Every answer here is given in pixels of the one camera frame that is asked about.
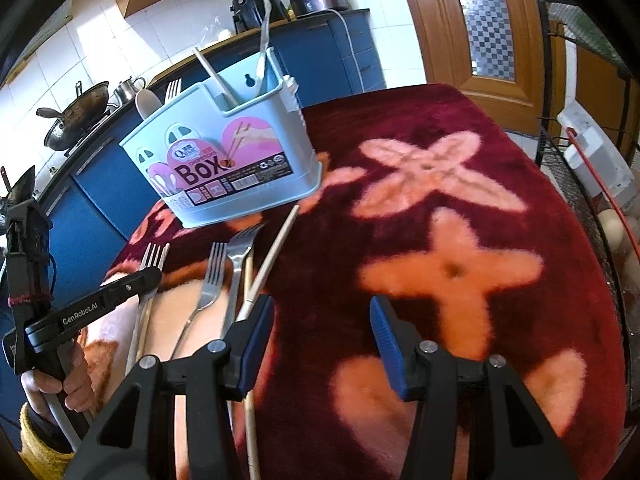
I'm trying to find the blue kitchen base cabinets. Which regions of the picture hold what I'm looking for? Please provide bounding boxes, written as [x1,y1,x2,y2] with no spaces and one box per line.
[0,8,388,311]

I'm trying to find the white power strip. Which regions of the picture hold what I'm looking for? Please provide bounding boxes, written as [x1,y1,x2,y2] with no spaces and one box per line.
[556,102,638,201]

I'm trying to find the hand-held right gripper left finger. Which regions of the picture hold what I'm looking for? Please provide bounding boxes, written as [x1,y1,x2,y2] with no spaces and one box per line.
[65,294,275,480]

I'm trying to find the wooden door with glass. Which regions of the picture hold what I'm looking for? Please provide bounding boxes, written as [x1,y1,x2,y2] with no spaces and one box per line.
[395,0,566,133]

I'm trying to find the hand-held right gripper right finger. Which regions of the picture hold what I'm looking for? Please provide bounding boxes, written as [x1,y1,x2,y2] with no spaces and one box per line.
[369,295,553,480]

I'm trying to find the white chopstick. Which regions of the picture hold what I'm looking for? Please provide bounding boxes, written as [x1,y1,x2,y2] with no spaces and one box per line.
[193,47,238,109]

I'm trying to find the metal kettle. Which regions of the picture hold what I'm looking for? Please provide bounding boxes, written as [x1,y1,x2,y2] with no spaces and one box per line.
[112,76,147,106]

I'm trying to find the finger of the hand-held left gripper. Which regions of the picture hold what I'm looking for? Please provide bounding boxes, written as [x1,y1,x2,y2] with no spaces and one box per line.
[99,266,163,312]

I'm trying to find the black wire rack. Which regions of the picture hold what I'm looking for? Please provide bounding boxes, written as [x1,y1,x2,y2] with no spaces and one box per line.
[532,0,640,461]

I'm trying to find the pile of eggs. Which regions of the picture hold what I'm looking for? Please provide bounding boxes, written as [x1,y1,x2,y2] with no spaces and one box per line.
[597,207,640,266]

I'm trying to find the red cable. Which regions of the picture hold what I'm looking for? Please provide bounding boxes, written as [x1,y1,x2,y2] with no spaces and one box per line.
[565,127,640,261]

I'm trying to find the small clear plastic bag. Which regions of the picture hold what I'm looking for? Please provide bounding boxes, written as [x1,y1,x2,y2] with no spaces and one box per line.
[200,17,233,43]

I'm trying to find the dark rice cooker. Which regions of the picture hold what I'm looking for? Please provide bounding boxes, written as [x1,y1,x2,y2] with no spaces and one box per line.
[289,0,349,17]

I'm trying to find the silver metal tongs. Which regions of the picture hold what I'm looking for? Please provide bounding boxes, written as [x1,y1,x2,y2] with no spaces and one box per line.
[254,0,273,98]

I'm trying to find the red floral blanket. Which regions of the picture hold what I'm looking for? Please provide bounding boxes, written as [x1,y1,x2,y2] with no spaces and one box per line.
[85,82,628,480]

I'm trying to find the light blue utensil holder box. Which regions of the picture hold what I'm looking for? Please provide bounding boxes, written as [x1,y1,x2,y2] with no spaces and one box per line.
[119,46,323,230]

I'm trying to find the black air fryer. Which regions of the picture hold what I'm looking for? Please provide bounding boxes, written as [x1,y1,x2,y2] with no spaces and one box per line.
[230,0,273,33]

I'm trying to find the black wok with ladle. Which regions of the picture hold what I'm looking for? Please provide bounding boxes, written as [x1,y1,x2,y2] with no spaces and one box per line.
[36,80,112,152]

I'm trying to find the white power cable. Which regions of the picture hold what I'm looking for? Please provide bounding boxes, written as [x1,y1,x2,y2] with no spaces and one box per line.
[320,8,368,95]

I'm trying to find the large silver metal fork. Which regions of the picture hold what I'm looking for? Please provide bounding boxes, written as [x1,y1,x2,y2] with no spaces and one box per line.
[220,225,266,341]

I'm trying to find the person's left hand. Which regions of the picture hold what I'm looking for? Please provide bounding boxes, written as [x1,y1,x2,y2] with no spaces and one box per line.
[22,345,94,426]

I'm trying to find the person's left forearm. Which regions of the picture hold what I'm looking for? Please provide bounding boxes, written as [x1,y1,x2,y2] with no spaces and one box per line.
[19,402,81,468]

